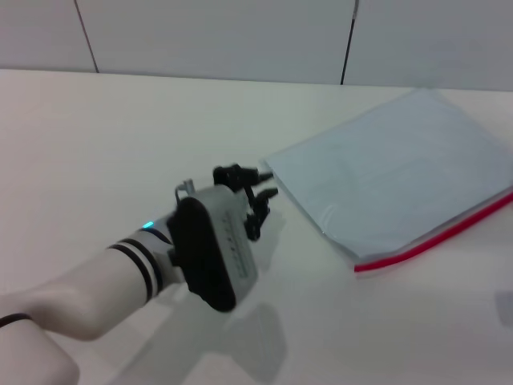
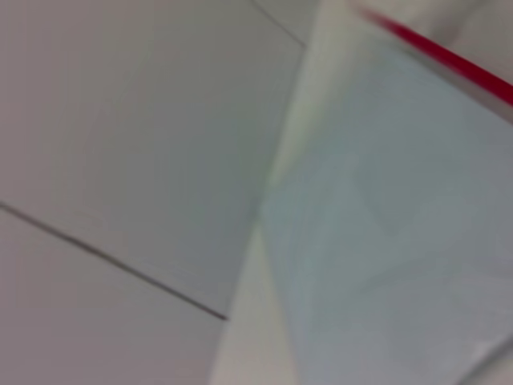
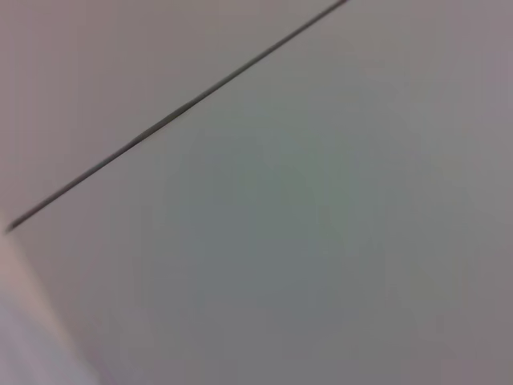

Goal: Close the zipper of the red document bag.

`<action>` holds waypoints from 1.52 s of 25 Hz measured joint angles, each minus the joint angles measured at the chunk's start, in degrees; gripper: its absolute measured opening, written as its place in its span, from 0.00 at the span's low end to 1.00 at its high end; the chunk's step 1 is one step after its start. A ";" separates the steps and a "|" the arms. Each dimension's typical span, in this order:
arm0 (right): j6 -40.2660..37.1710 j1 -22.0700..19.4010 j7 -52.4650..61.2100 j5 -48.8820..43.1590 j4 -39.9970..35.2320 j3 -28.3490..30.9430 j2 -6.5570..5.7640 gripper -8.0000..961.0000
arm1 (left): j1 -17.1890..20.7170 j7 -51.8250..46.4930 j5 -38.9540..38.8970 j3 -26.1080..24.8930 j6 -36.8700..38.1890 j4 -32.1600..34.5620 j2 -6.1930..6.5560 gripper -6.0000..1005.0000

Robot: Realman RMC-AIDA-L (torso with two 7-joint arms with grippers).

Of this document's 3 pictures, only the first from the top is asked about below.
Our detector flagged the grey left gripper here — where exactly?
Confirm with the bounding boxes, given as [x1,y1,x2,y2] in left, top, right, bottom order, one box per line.
[188,163,280,242]

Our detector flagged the clear red-zip document bag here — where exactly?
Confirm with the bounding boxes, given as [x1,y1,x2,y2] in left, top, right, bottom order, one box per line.
[259,88,513,274]

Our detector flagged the grey cable with metal plug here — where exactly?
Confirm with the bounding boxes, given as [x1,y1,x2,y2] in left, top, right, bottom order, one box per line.
[174,180,196,202]

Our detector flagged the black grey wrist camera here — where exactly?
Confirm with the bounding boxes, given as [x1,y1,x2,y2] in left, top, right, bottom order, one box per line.
[165,196,258,314]

